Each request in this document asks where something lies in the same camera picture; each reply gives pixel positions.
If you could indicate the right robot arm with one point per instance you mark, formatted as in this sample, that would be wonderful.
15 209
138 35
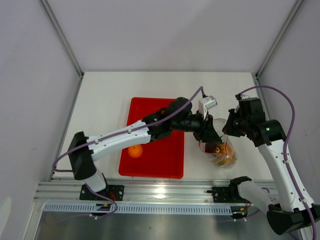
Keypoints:
293 208

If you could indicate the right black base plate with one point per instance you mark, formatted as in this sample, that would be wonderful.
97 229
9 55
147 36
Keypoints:
223 194

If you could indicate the aluminium mounting rail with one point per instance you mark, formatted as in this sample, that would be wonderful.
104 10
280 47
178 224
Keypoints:
136 191

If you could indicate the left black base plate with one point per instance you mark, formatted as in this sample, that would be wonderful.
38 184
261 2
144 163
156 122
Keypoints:
114 192

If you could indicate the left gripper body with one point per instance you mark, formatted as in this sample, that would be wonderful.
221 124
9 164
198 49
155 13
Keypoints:
198 125

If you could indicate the orange fruit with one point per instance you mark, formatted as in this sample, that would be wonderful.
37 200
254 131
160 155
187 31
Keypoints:
135 151

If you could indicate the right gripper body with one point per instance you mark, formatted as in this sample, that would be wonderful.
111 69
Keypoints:
244 123

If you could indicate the yellow pineapple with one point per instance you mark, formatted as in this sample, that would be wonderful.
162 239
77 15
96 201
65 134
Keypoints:
226 157

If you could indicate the dark red apple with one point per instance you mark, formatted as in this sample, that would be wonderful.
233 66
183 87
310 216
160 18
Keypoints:
212 148

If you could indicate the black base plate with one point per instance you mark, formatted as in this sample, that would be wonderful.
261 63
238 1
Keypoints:
223 194
114 192

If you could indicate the white slotted cable duct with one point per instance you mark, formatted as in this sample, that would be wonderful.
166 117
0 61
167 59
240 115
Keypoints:
132 208

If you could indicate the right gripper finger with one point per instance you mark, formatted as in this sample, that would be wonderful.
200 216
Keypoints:
233 116
229 129

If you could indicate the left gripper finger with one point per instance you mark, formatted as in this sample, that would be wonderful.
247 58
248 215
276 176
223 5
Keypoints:
211 137
210 129

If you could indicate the clear zip top bag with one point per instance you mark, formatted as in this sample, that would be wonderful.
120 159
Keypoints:
218 124

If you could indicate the red plastic tray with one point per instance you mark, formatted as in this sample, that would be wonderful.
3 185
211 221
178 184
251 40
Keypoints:
160 159

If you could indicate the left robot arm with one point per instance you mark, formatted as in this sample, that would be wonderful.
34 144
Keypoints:
84 151

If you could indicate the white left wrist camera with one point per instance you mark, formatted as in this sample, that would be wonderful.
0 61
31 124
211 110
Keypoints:
205 104

